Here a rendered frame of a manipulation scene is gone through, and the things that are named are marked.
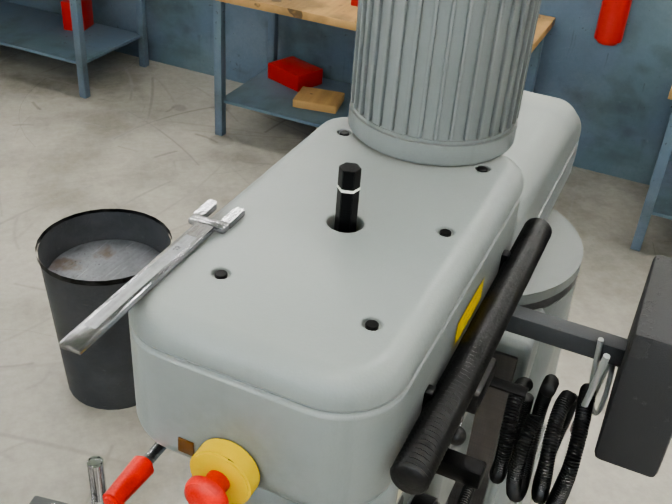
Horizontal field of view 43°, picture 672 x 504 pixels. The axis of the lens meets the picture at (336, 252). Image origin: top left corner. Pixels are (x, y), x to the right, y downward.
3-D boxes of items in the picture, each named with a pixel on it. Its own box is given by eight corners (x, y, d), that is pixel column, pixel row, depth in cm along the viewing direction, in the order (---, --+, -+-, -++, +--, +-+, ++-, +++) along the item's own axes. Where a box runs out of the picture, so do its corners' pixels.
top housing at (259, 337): (366, 545, 72) (384, 405, 63) (109, 436, 80) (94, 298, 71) (512, 268, 108) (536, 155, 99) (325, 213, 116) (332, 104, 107)
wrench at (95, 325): (91, 360, 65) (90, 352, 64) (48, 345, 66) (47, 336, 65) (244, 215, 84) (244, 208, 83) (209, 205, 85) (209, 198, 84)
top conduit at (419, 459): (425, 502, 70) (430, 473, 68) (378, 484, 72) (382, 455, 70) (549, 245, 105) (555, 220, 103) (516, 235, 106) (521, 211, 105)
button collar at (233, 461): (249, 516, 73) (249, 468, 70) (189, 491, 75) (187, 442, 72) (260, 500, 75) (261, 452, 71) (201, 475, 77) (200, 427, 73)
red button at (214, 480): (220, 530, 71) (220, 497, 68) (179, 512, 72) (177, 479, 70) (240, 502, 73) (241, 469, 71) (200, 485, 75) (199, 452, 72)
